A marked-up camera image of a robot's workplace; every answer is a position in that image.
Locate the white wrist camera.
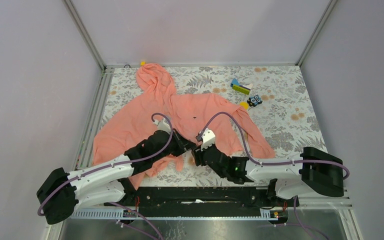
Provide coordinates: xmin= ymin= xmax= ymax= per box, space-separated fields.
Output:
xmin=196 ymin=128 xmax=216 ymax=151
xmin=153 ymin=118 xmax=172 ymax=134

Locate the floral patterned table mat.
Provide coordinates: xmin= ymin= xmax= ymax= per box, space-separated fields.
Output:
xmin=82 ymin=65 xmax=330 ymax=188

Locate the salmon pink hooded jacket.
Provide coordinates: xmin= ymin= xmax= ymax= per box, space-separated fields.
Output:
xmin=92 ymin=63 xmax=276 ymax=191

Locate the black blue patterned toy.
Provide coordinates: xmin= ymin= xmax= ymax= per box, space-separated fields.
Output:
xmin=246 ymin=95 xmax=262 ymax=107

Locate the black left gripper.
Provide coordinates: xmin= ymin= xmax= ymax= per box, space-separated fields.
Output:
xmin=152 ymin=128 xmax=196 ymax=163

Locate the small yellow round object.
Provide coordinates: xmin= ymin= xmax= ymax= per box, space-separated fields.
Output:
xmin=239 ymin=101 xmax=250 ymax=110

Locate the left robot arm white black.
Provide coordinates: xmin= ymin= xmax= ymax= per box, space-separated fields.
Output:
xmin=36 ymin=130 xmax=197 ymax=225

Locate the blue green white box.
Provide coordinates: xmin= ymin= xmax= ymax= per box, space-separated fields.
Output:
xmin=230 ymin=78 xmax=253 ymax=96

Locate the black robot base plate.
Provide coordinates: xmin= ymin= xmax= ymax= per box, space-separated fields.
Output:
xmin=117 ymin=186 xmax=300 ymax=217

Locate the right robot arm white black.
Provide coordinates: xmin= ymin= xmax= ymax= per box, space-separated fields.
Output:
xmin=191 ymin=145 xmax=350 ymax=206

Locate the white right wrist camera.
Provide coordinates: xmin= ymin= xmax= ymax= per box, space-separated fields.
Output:
xmin=196 ymin=128 xmax=216 ymax=151

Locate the white slotted cable duct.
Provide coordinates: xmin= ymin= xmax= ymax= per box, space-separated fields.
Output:
xmin=70 ymin=208 xmax=279 ymax=221

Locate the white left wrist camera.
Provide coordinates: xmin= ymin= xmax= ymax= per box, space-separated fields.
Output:
xmin=153 ymin=118 xmax=172 ymax=134

